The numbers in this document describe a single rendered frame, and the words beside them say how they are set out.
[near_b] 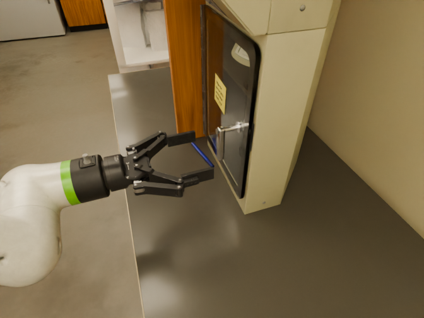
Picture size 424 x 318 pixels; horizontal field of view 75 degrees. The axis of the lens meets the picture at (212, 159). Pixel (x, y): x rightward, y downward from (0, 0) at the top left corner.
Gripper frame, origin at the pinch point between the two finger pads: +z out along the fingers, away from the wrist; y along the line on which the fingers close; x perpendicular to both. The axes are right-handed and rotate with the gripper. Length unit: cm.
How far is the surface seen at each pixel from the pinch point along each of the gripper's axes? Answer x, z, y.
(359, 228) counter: 20.4, 37.2, -19.4
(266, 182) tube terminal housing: 9.3, 15.6, -5.7
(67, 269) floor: 114, -67, 54
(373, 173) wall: 19, 54, -6
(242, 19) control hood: -29.3, 6.0, -5.7
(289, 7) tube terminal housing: -30.3, 13.7, -5.7
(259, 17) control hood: -29.3, 8.7, -5.7
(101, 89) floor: 115, -38, 272
